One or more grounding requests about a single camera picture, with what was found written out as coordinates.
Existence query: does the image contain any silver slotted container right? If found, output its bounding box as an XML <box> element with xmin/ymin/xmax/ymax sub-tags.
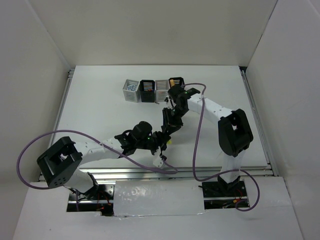
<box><xmin>155</xmin><ymin>79</ymin><xmax>170</xmax><ymax>103</ymax></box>

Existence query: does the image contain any silver foil sheet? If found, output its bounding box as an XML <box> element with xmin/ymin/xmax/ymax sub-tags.
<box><xmin>113</xmin><ymin>180</ymin><xmax>205</xmax><ymax>217</ymax></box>

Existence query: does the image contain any black slotted container left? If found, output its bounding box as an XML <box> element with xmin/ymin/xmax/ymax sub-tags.
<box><xmin>139</xmin><ymin>79</ymin><xmax>156</xmax><ymax>103</ymax></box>

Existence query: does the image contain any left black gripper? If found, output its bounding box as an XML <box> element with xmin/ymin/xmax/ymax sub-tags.
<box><xmin>135</xmin><ymin>130</ymin><xmax>171</xmax><ymax>157</ymax></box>

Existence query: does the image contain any silver slotted container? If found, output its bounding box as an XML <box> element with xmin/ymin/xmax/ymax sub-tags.
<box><xmin>122</xmin><ymin>79</ymin><xmax>140</xmax><ymax>103</ymax></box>
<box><xmin>155</xmin><ymin>79</ymin><xmax>170</xmax><ymax>103</ymax></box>

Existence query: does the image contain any silver slotted container left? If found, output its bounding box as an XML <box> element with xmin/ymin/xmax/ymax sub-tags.
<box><xmin>122</xmin><ymin>79</ymin><xmax>140</xmax><ymax>103</ymax></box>

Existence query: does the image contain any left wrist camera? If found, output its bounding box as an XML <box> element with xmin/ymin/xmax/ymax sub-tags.
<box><xmin>152</xmin><ymin>155</ymin><xmax>167</xmax><ymax>168</ymax></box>

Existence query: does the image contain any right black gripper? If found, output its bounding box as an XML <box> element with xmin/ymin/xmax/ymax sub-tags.
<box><xmin>162</xmin><ymin>105</ymin><xmax>188</xmax><ymax>135</ymax></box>

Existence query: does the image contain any black slotted container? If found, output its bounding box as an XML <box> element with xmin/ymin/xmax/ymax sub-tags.
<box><xmin>168</xmin><ymin>77</ymin><xmax>185</xmax><ymax>88</ymax></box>
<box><xmin>139</xmin><ymin>79</ymin><xmax>156</xmax><ymax>103</ymax></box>

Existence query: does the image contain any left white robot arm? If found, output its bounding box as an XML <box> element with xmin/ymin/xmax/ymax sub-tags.
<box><xmin>37</xmin><ymin>121</ymin><xmax>171</xmax><ymax>200</ymax></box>

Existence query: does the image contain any blue patterned tape roll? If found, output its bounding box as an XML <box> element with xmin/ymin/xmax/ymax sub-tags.
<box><xmin>126</xmin><ymin>84</ymin><xmax>137</xmax><ymax>92</ymax></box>

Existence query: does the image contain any orange pastel highlighter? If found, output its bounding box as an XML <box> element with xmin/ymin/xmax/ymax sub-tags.
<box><xmin>169</xmin><ymin>78</ymin><xmax>175</xmax><ymax>87</ymax></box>

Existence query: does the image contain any aluminium rail frame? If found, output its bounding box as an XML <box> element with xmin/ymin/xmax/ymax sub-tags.
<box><xmin>38</xmin><ymin>66</ymin><xmax>280</xmax><ymax>213</ymax></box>

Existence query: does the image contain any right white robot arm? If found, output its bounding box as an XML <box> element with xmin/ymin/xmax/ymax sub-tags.
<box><xmin>161</xmin><ymin>84</ymin><xmax>254</xmax><ymax>196</ymax></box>

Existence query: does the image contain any black slotted container right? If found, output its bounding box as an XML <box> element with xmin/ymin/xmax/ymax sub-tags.
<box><xmin>168</xmin><ymin>77</ymin><xmax>185</xmax><ymax>88</ymax></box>

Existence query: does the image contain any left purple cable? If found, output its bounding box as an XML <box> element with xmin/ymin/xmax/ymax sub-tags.
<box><xmin>19</xmin><ymin>129</ymin><xmax>179</xmax><ymax>213</ymax></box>

